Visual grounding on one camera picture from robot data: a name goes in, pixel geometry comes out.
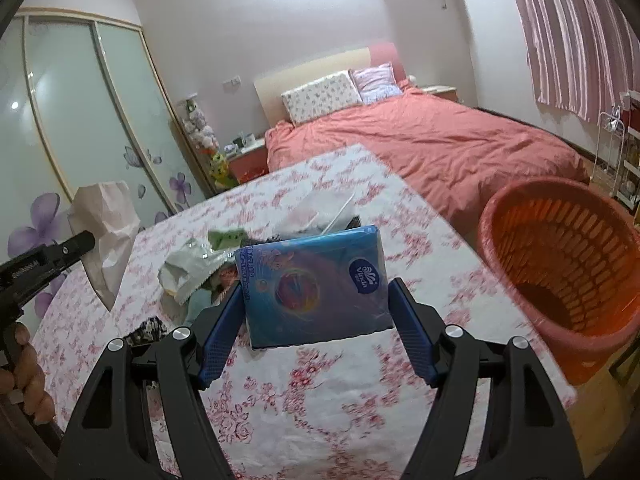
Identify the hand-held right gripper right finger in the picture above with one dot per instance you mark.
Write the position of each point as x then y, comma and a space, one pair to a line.
412, 335

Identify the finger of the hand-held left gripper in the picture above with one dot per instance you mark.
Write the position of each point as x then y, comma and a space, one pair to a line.
75, 246

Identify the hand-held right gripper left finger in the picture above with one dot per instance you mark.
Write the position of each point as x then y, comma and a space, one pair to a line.
220, 342

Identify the white tissue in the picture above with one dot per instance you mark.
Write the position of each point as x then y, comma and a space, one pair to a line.
107, 230

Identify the blue tissue pack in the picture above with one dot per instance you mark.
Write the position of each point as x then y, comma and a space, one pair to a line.
312, 290

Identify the orange plastic basket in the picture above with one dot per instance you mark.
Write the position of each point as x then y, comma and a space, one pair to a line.
560, 270

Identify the person's left hand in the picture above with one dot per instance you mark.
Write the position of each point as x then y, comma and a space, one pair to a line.
27, 377

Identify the light blue wrapper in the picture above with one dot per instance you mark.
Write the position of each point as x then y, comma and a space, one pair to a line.
200, 306

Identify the white plastic wrapper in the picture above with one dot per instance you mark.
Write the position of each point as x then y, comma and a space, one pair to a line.
187, 270

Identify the green wrapper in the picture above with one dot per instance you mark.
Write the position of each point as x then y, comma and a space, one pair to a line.
227, 237

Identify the pink floral tablecloth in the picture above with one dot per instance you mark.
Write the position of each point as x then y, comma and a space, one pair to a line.
310, 410

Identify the flower print sliding wardrobe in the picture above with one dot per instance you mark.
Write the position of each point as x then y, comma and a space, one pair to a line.
75, 125

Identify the clear plastic wrapper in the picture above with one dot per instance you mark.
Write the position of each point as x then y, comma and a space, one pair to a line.
307, 215

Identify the pile of plush toys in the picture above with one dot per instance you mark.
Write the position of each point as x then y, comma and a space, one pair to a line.
207, 140

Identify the red bedside table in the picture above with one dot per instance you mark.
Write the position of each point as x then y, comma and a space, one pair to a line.
247, 162

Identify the bed with salmon cover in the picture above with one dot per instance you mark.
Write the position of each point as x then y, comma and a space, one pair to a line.
425, 145

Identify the light wooden bedside table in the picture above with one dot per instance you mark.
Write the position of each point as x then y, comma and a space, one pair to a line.
440, 92

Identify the pink striped pillow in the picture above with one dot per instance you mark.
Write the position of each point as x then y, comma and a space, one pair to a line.
375, 82

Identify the floral white pillow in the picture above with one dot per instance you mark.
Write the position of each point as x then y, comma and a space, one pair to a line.
322, 95

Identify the white storage rack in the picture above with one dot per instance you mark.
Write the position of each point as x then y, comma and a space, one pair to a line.
620, 150

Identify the beige and pink headboard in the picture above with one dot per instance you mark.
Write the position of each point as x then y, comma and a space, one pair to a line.
310, 65

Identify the pink striped curtain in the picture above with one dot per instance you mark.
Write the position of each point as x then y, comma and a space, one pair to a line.
570, 30

